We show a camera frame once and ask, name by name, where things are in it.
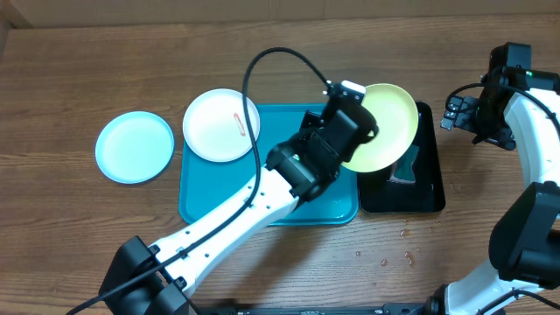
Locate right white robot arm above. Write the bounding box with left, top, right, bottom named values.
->
left=414, top=65, right=559, bottom=314

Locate light blue round plate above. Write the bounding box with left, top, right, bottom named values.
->
left=94, top=111, right=175, bottom=185

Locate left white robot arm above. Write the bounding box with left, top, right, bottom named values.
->
left=98, top=92, right=377, bottom=314

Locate green dish sponge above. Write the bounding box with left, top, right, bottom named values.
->
left=389, top=144, right=419, bottom=185

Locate black plastic water tray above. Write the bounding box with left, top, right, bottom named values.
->
left=357, top=101, right=445, bottom=214

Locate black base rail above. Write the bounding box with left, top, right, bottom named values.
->
left=198, top=303, right=424, bottom=315

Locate white round plate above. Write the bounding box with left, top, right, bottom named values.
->
left=182, top=88, right=260, bottom=163

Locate teal plastic tray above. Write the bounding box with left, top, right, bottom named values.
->
left=178, top=103, right=359, bottom=226

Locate yellow-green round plate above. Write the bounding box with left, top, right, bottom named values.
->
left=342, top=83, right=418, bottom=173

